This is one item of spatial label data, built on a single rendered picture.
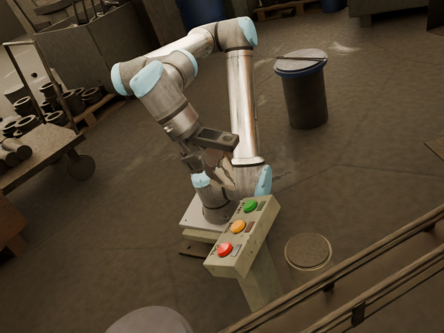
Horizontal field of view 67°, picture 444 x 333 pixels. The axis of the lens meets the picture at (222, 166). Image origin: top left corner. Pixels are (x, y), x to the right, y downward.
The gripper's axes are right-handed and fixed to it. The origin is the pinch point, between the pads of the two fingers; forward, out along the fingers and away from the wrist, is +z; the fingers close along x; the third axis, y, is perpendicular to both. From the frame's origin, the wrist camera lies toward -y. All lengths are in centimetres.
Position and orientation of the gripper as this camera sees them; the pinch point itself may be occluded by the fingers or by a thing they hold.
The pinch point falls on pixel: (234, 185)
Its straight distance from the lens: 89.0
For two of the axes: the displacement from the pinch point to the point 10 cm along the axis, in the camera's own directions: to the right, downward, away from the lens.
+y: -6.9, 1.6, 7.1
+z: 5.5, 7.5, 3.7
